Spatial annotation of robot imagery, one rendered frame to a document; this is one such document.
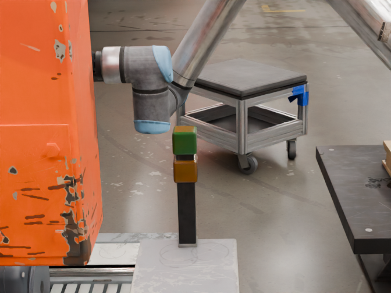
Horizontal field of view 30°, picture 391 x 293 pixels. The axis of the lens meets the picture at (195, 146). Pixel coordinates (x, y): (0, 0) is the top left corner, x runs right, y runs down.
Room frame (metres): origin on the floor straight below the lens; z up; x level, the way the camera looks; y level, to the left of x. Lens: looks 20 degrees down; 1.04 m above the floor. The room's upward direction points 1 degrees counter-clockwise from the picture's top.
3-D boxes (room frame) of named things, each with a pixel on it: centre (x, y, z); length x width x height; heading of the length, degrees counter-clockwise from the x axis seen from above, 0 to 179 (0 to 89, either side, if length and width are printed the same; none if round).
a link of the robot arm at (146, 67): (1.75, 0.11, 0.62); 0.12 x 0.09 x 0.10; 88
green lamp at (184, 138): (1.14, 0.02, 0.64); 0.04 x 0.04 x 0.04; 88
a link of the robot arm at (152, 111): (1.76, 0.11, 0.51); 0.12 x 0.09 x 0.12; 164
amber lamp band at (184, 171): (1.14, 0.02, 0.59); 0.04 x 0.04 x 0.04; 88
